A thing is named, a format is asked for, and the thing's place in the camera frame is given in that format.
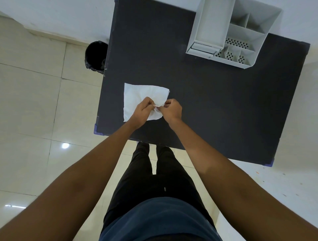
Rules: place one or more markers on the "person's left fingers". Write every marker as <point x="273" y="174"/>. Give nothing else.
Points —
<point x="150" y="102"/>

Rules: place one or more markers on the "person's right thumb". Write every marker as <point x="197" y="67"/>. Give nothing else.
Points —
<point x="161" y="109"/>

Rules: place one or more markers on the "person's left forearm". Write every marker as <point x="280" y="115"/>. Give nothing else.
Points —
<point x="74" y="183"/>

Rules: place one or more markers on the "black trash bin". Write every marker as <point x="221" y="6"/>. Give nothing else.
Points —
<point x="95" y="56"/>

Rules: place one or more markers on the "white paper napkin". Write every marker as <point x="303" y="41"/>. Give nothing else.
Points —
<point x="139" y="98"/>

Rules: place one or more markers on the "person's right hand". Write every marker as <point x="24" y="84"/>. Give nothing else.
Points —
<point x="172" y="110"/>

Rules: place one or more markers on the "person's left hand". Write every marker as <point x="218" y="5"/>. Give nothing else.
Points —
<point x="142" y="111"/>

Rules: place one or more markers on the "black table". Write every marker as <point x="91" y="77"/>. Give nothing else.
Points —
<point x="203" y="91"/>

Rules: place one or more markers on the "person's black trousers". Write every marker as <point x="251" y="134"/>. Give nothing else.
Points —
<point x="154" y="178"/>

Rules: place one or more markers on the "person's blue shirt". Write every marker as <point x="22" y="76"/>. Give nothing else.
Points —
<point x="159" y="221"/>

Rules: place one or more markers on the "white plastic organizer rack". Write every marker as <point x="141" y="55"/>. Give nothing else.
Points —
<point x="231" y="32"/>

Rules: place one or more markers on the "person's right forearm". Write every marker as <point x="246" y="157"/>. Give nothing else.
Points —
<point x="238" y="183"/>

